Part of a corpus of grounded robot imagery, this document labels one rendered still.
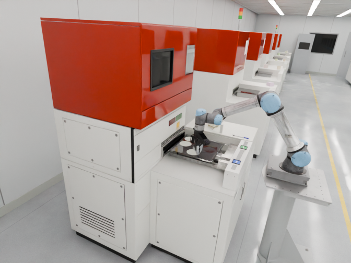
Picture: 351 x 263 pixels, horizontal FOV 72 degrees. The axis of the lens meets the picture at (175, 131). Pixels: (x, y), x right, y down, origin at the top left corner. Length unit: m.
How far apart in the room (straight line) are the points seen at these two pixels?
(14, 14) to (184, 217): 2.24
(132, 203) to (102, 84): 0.84
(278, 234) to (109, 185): 1.40
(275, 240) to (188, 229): 0.76
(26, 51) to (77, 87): 1.13
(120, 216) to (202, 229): 0.61
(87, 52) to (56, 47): 0.25
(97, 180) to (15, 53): 1.43
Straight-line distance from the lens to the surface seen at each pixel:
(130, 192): 1.76
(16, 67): 2.71
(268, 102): 1.63
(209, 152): 1.95
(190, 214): 1.87
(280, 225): 2.22
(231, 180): 1.67
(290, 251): 2.47
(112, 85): 1.51
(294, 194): 1.88
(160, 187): 1.86
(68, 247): 2.50
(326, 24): 14.88
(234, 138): 2.14
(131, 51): 1.39
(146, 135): 1.64
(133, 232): 1.99
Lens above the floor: 1.80
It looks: 23 degrees down
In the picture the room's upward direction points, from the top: 3 degrees clockwise
